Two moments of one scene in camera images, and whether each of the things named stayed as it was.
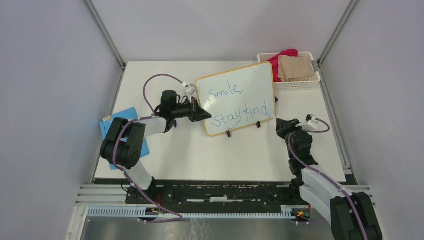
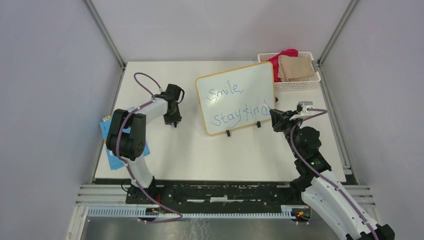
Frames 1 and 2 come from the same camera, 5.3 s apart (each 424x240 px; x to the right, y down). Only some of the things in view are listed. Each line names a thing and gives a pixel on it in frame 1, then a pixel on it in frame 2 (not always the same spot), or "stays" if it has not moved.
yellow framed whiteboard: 237,98 stays
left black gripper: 197,113 -> 176,118
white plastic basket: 310,85 stays
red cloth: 274,61 stays
